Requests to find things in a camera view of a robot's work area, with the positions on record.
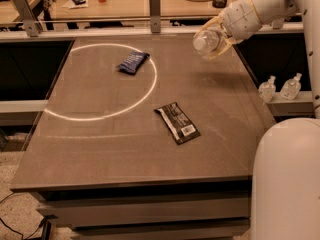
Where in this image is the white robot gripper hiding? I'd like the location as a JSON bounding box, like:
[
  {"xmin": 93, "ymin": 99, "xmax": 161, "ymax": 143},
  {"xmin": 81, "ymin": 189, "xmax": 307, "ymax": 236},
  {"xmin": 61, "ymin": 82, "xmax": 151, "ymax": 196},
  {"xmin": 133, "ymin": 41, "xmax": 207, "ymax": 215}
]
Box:
[{"xmin": 196, "ymin": 0, "xmax": 262, "ymax": 60}]

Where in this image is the clear plastic water bottle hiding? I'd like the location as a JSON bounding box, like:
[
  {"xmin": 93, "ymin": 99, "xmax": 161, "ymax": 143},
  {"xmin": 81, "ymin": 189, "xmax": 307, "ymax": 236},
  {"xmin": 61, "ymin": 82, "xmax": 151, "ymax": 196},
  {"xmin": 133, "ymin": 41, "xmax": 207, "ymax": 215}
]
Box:
[{"xmin": 193, "ymin": 31, "xmax": 223, "ymax": 57}]

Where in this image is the small clear sanitizer bottle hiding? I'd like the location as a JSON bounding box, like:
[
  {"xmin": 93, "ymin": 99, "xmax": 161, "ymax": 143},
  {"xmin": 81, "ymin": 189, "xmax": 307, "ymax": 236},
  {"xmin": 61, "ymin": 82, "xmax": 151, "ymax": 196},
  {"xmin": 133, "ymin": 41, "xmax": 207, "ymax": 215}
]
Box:
[{"xmin": 258, "ymin": 76, "xmax": 276, "ymax": 103}]

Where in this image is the black mesh pen cup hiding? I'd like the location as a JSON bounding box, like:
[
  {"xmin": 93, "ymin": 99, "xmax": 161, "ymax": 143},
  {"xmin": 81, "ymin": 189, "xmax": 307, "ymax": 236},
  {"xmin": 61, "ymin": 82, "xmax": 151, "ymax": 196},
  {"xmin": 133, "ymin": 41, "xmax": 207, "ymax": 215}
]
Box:
[{"xmin": 212, "ymin": 0, "xmax": 228, "ymax": 8}]

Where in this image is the blue snack bag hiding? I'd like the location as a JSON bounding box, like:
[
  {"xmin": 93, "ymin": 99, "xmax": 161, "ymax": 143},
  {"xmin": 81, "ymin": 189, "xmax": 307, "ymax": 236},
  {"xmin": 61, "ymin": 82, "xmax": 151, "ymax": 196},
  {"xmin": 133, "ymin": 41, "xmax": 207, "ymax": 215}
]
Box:
[{"xmin": 117, "ymin": 51, "xmax": 149, "ymax": 75}]

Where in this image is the black snack wrapper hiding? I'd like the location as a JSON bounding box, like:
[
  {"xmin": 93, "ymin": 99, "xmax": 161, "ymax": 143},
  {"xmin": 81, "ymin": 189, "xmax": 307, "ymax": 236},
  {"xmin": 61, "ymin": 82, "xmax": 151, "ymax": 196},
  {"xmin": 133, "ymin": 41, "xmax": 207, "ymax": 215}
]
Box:
[{"xmin": 155, "ymin": 102, "xmax": 201, "ymax": 145}]

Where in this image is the grey drawer cabinet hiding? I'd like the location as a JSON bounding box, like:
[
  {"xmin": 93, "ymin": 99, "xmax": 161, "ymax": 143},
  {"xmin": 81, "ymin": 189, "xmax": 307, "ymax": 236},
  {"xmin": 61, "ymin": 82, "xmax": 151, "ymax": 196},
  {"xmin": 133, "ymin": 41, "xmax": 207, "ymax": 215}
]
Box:
[{"xmin": 38, "ymin": 178, "xmax": 251, "ymax": 240}]

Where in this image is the right grey metal bracket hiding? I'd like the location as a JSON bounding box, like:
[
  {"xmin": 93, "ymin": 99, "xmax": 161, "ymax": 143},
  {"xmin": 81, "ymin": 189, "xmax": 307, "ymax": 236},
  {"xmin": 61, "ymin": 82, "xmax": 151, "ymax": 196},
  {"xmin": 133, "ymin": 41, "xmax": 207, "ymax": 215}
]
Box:
[{"xmin": 271, "ymin": 18, "xmax": 284, "ymax": 29}]

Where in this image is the grey metal bracket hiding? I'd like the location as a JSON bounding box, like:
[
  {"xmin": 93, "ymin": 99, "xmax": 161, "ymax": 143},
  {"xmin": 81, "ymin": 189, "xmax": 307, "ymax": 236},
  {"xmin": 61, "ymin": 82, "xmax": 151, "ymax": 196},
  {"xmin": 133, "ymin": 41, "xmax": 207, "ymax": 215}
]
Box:
[
  {"xmin": 12, "ymin": 0, "xmax": 42, "ymax": 37},
  {"xmin": 149, "ymin": 0, "xmax": 161, "ymax": 33},
  {"xmin": 271, "ymin": 18, "xmax": 284, "ymax": 29}
]

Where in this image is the middle grey metal bracket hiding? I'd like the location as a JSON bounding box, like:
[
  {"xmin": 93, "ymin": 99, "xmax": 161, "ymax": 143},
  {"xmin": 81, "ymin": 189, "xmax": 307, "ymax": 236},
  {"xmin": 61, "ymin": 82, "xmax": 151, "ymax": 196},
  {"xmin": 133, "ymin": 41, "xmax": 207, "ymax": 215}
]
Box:
[{"xmin": 149, "ymin": 0, "xmax": 161, "ymax": 33}]

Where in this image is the left grey metal bracket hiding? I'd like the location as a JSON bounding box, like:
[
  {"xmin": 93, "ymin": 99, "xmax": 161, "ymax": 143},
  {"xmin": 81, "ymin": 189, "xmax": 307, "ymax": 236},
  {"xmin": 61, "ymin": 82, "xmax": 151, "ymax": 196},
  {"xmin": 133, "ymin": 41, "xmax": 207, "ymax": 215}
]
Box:
[{"xmin": 12, "ymin": 0, "xmax": 42, "ymax": 37}]

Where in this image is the black floor cable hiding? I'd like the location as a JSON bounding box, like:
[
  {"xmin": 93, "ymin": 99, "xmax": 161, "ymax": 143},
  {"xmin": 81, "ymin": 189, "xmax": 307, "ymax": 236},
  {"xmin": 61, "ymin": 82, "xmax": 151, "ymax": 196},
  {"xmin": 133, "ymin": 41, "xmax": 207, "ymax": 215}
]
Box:
[{"xmin": 0, "ymin": 192, "xmax": 46, "ymax": 240}]

